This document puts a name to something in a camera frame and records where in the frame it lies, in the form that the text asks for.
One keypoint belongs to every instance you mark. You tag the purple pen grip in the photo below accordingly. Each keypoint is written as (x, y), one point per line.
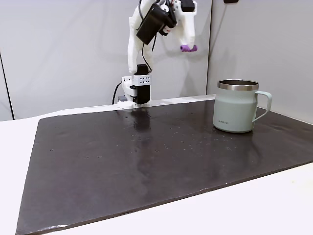
(188, 48)

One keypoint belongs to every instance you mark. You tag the grey base connector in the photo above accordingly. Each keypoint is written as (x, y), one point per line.
(122, 98)

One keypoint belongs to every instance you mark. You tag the pale green steel-rimmed mug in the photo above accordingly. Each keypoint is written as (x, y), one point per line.
(232, 110)

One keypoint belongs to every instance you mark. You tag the black table mat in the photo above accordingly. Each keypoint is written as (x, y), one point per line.
(137, 171)

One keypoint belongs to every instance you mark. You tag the black camera box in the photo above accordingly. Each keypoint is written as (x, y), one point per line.
(152, 23)

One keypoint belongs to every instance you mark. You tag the black wall-mounted object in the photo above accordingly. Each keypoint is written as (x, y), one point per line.
(230, 1)

